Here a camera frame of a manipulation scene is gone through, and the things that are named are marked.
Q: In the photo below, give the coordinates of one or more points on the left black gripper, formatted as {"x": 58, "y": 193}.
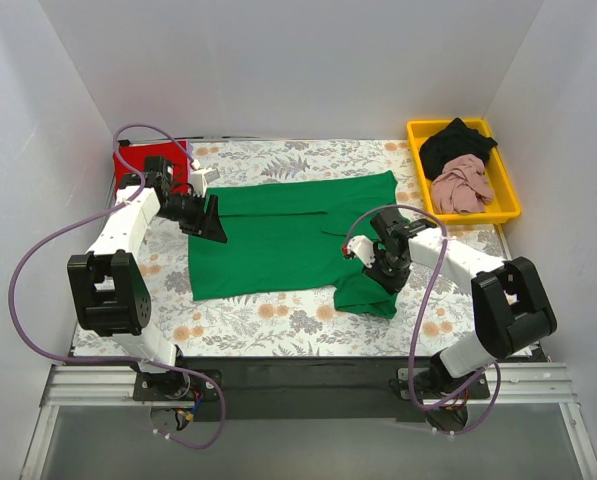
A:
{"x": 201, "y": 215}

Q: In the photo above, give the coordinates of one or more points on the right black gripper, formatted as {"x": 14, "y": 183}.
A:
{"x": 387, "y": 279}

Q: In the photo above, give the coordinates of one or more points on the green t shirt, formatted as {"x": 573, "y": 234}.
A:
{"x": 289, "y": 236}

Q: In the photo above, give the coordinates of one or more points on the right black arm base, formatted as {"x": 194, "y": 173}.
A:
{"x": 442, "y": 399}

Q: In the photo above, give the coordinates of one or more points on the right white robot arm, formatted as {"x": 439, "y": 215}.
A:
{"x": 511, "y": 308}

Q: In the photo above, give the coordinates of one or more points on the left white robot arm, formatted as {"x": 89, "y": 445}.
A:
{"x": 109, "y": 292}

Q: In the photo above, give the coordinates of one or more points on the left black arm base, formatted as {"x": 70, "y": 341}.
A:
{"x": 183, "y": 394}

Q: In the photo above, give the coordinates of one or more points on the red folded t shirt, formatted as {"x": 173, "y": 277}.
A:
{"x": 135, "y": 155}

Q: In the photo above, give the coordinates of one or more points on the pink crumpled t shirt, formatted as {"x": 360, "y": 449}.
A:
{"x": 462, "y": 187}

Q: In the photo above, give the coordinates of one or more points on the floral patterned table mat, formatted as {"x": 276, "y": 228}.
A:
{"x": 432, "y": 313}

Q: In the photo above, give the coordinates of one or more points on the black crumpled t shirt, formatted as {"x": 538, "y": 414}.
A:
{"x": 455, "y": 140}

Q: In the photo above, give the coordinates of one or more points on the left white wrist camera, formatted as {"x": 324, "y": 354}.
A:
{"x": 198, "y": 181}

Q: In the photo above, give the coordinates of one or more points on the aluminium frame rail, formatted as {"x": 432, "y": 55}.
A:
{"x": 310, "y": 419}

